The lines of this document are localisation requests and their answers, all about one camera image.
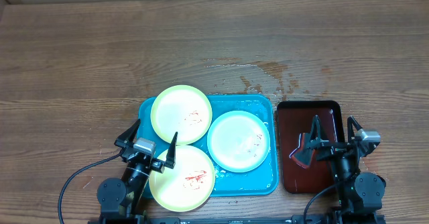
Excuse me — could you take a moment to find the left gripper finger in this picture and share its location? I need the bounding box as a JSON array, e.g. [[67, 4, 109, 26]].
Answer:
[[114, 119, 141, 148], [164, 132, 178, 169]]

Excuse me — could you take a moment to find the yellow plate upper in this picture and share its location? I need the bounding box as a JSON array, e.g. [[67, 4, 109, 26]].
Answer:
[[150, 85, 212, 145]]

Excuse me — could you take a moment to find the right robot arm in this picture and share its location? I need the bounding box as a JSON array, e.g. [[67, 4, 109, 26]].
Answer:
[[302, 115, 386, 223]]

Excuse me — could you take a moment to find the dark red tray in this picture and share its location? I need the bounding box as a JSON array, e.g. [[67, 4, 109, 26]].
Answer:
[[277, 101, 345, 194]]

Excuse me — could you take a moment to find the red and black sponge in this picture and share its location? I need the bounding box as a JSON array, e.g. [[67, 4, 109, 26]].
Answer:
[[289, 133, 315, 169]]

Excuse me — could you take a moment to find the yellow plate lower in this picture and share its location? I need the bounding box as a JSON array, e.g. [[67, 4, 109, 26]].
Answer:
[[149, 145, 215, 212]]

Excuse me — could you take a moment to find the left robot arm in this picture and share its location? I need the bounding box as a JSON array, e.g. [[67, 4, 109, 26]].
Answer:
[[97, 119, 178, 223]]

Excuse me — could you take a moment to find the yellow plate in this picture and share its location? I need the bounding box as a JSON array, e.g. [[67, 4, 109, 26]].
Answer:
[[150, 85, 212, 145], [149, 145, 215, 212]]

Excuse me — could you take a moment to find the blue plastic tray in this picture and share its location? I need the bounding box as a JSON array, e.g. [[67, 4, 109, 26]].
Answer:
[[137, 95, 279, 197]]

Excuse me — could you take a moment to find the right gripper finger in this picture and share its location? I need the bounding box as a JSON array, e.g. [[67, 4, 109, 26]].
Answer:
[[309, 115, 328, 143], [347, 115, 362, 143]]

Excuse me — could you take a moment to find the light blue plate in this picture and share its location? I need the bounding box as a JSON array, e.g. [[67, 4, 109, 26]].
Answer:
[[207, 111, 271, 173]]

